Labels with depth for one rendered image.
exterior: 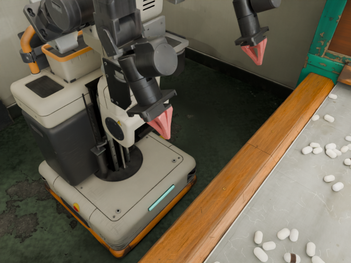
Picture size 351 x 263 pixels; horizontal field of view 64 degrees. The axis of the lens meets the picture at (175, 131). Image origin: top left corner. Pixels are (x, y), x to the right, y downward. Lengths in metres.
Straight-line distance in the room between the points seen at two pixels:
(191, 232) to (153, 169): 0.78
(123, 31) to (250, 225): 0.59
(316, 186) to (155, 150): 0.91
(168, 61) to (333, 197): 0.66
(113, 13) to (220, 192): 0.55
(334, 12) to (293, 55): 1.08
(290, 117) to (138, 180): 0.79
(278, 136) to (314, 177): 0.18
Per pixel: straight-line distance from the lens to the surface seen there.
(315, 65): 1.43
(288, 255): 0.79
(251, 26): 0.89
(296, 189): 0.94
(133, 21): 0.58
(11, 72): 2.38
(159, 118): 0.59
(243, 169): 0.90
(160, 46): 0.51
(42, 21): 0.76
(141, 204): 1.38
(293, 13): 2.29
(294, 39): 2.34
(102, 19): 0.56
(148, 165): 1.52
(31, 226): 1.82
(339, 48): 1.39
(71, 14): 0.63
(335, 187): 0.97
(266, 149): 0.98
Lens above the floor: 1.45
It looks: 44 degrees down
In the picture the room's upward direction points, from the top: straight up
